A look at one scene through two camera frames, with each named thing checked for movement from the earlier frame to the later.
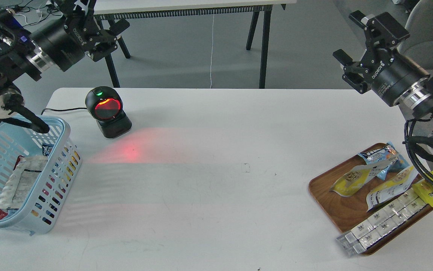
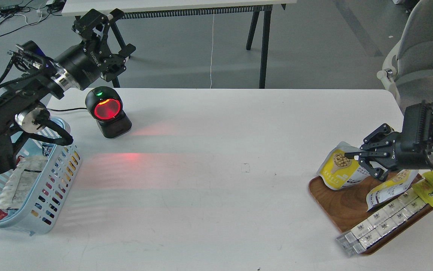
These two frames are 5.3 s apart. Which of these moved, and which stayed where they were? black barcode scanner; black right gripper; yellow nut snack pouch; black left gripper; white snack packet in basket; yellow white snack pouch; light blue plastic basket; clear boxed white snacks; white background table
Moved: black right gripper; black left gripper; yellow nut snack pouch
Stayed: white background table; light blue plastic basket; clear boxed white snacks; yellow white snack pouch; white snack packet in basket; black barcode scanner
